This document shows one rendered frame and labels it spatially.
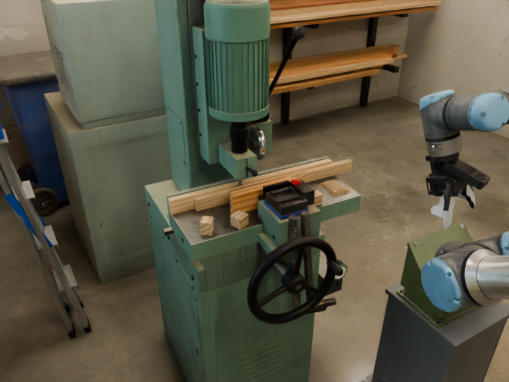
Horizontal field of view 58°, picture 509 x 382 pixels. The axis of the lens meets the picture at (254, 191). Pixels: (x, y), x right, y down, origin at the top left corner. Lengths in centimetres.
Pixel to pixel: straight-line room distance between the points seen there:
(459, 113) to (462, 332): 74
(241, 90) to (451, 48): 384
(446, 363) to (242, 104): 106
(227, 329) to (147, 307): 94
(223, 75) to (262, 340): 93
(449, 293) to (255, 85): 76
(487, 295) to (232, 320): 76
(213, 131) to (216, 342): 69
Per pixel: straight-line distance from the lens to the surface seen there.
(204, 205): 145
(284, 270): 133
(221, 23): 123
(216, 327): 155
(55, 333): 247
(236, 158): 138
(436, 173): 140
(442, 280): 136
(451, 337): 164
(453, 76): 497
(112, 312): 248
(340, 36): 469
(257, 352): 173
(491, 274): 130
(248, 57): 125
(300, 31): 129
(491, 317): 177
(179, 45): 145
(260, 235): 138
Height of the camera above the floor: 168
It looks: 30 degrees down
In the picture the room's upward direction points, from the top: straight up
